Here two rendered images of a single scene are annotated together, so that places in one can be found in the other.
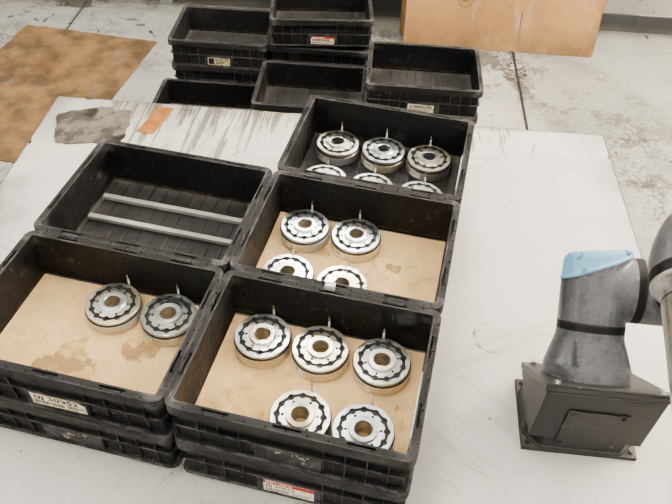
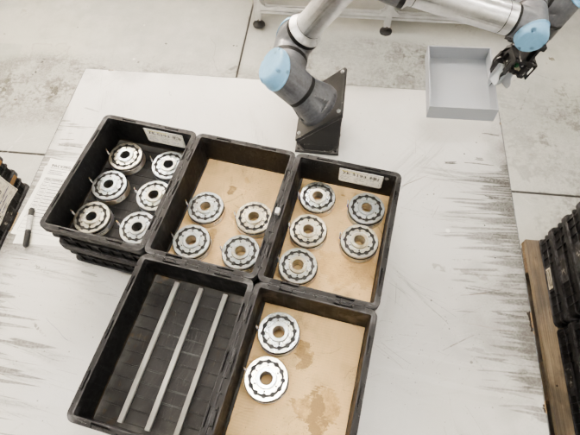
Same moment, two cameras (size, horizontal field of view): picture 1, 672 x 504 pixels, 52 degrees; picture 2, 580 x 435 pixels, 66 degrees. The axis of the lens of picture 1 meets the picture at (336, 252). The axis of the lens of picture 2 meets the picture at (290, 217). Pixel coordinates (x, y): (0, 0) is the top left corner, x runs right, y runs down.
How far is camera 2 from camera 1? 95 cm
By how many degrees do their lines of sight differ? 49
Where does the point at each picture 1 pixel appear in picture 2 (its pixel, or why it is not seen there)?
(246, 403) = (343, 277)
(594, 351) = (322, 90)
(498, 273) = not seen: hidden behind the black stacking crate
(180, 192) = (125, 349)
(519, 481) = (356, 159)
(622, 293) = (300, 61)
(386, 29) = not seen: outside the picture
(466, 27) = not seen: outside the picture
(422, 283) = (246, 174)
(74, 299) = (250, 420)
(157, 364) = (315, 339)
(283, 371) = (318, 256)
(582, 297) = (298, 81)
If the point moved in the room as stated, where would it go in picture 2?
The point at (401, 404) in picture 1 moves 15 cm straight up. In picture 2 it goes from (340, 192) to (344, 162)
